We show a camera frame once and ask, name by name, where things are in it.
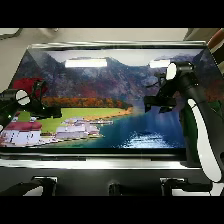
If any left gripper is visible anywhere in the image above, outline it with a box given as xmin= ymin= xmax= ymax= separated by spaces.
xmin=30 ymin=105 xmax=63 ymax=120

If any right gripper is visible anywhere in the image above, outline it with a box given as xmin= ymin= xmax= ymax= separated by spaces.
xmin=143 ymin=94 xmax=178 ymax=114

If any red garment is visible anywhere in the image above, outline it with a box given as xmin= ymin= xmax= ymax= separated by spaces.
xmin=12 ymin=76 xmax=48 ymax=98

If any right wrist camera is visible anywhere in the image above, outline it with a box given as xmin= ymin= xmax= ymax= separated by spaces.
xmin=145 ymin=71 xmax=168 ymax=90

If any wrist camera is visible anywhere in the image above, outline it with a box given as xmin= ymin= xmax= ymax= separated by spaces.
xmin=145 ymin=71 xmax=168 ymax=90
xmin=30 ymin=79 xmax=49 ymax=107

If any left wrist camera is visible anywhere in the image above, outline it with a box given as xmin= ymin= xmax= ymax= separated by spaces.
xmin=30 ymin=79 xmax=49 ymax=107

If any silver frame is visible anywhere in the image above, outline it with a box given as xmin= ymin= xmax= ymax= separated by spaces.
xmin=0 ymin=155 xmax=224 ymax=197

